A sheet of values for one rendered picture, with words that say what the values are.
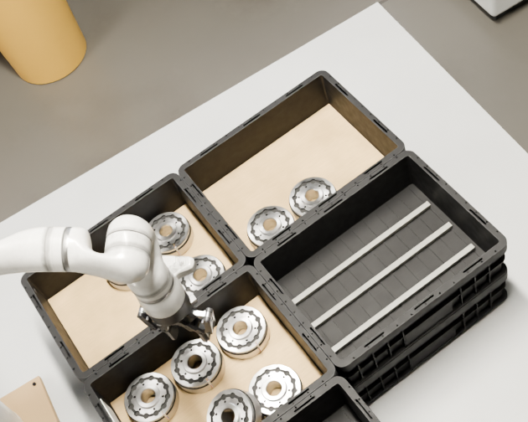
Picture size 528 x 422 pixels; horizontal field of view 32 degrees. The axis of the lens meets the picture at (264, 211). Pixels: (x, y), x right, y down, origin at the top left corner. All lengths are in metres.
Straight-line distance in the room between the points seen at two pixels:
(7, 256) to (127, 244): 0.18
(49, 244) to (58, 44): 2.19
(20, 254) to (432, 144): 1.09
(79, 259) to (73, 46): 2.27
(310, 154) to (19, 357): 0.80
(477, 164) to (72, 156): 1.72
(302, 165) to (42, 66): 1.76
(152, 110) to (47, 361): 1.47
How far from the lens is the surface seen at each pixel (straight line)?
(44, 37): 3.50
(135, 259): 1.37
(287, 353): 1.80
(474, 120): 2.19
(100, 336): 1.95
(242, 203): 1.99
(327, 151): 2.02
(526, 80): 3.17
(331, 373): 1.66
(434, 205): 1.91
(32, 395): 2.09
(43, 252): 1.41
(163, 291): 1.48
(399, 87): 2.28
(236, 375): 1.81
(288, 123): 2.06
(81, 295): 2.01
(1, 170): 3.49
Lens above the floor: 2.44
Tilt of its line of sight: 55 degrees down
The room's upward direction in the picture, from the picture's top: 23 degrees counter-clockwise
